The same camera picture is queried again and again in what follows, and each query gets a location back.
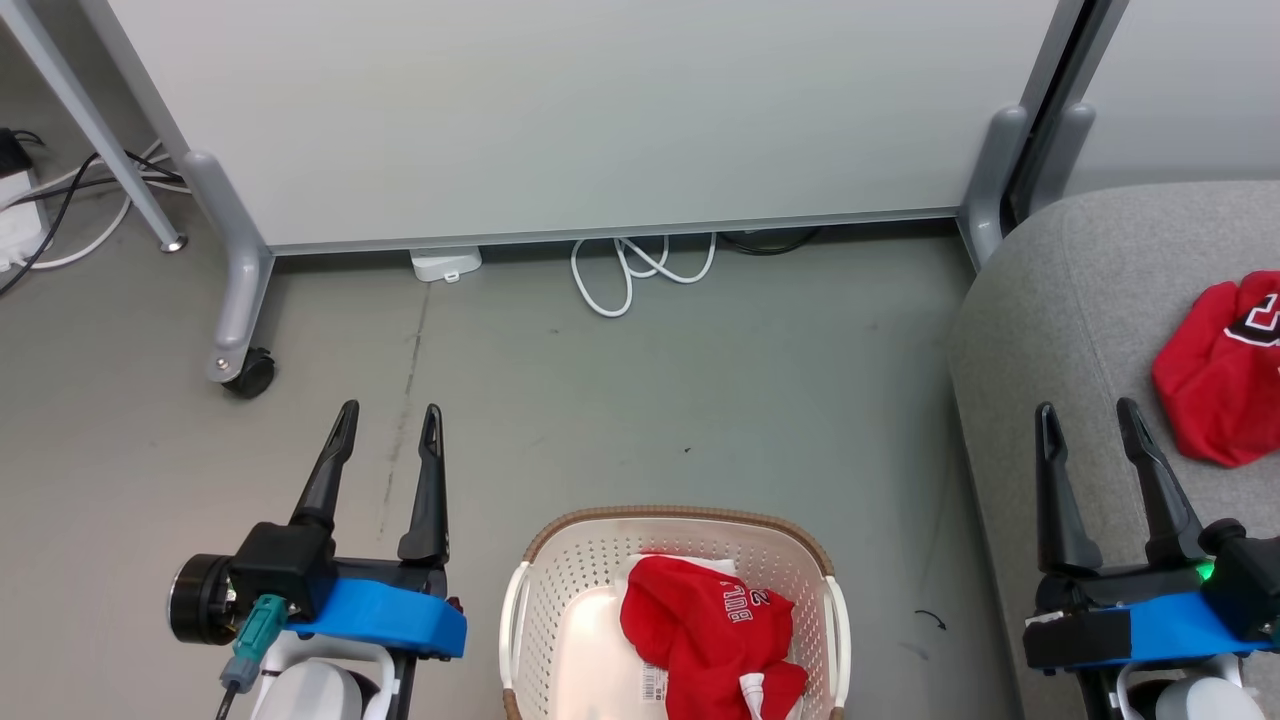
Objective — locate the grey leg of narrow partition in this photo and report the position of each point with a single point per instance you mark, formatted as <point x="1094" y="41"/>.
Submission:
<point x="1065" y="150"/>

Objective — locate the white power adapter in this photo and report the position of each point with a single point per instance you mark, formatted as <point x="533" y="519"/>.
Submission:
<point x="445" y="263"/>

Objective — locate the black power plug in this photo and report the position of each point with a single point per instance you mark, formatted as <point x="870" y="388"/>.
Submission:
<point x="10" y="152"/>

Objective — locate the blue left camera mount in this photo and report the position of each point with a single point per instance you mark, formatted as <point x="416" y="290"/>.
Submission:
<point x="390" y="615"/>

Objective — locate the large white partition panel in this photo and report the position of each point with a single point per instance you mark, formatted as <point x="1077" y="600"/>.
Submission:
<point x="600" y="100"/>

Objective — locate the white power strip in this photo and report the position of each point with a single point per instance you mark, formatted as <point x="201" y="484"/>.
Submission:
<point x="20" y="220"/>

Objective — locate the grey fabric sofa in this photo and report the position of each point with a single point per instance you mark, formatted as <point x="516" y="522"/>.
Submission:
<point x="1060" y="330"/>

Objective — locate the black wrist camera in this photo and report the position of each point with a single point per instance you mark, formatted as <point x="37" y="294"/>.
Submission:
<point x="285" y="565"/>
<point x="1250" y="575"/>

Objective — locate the red jersey with white lettering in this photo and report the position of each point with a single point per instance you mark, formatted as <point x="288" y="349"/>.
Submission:
<point x="690" y="620"/>

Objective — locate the white garment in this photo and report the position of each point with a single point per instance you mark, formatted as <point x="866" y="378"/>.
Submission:
<point x="700" y="563"/>

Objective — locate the slim grey table leg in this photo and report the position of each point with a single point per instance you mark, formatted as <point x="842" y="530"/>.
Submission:
<point x="100" y="130"/>

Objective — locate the red jersey with black print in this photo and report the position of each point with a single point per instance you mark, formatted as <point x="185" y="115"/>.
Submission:
<point x="1210" y="390"/>

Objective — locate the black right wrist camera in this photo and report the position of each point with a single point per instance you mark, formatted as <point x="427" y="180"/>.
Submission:
<point x="1250" y="575"/>

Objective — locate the black caster wheel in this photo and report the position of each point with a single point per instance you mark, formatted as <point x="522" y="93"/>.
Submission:
<point x="250" y="375"/>

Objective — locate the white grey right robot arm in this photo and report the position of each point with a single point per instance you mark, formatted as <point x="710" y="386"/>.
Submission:
<point x="1200" y="700"/>

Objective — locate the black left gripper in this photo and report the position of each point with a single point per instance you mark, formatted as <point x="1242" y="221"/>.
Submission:
<point x="400" y="575"/>

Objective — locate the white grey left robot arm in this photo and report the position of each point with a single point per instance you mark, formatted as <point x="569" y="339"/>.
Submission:
<point x="320" y="695"/>

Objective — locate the white perforated laundry basket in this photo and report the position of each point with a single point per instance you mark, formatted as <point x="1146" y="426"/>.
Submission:
<point x="580" y="560"/>

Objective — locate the grey table leg with caster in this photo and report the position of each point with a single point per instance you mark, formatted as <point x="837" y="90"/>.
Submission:
<point x="240" y="290"/>

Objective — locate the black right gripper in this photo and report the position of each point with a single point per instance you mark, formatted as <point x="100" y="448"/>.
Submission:
<point x="1110" y="588"/>

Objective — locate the blue right camera mount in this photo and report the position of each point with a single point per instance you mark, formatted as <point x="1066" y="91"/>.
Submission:
<point x="1180" y="625"/>

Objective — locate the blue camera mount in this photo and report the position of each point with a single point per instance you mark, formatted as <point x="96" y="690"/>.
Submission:
<point x="1180" y="625"/>
<point x="390" y="615"/>

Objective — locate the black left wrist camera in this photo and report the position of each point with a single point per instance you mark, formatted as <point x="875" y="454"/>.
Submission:
<point x="285" y="565"/>

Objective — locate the narrow white partition panel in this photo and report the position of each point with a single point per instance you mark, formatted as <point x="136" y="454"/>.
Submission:
<point x="1180" y="80"/>

